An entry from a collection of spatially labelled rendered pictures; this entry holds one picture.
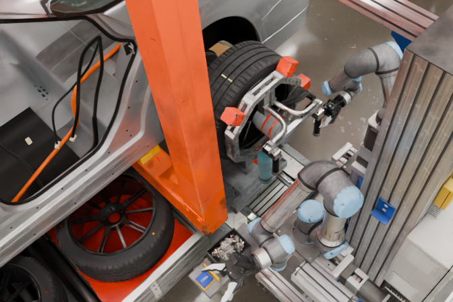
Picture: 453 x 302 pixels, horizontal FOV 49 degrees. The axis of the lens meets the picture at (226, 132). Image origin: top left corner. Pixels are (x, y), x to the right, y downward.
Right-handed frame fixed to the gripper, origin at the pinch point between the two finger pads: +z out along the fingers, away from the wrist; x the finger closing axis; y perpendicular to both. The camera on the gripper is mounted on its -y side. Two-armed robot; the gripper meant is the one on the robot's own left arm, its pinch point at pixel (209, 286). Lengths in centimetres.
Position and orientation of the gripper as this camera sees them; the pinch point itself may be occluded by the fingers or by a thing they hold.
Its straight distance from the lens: 189.8
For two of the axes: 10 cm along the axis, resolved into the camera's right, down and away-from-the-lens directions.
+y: 1.3, 6.6, 7.4
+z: -8.7, 4.4, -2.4
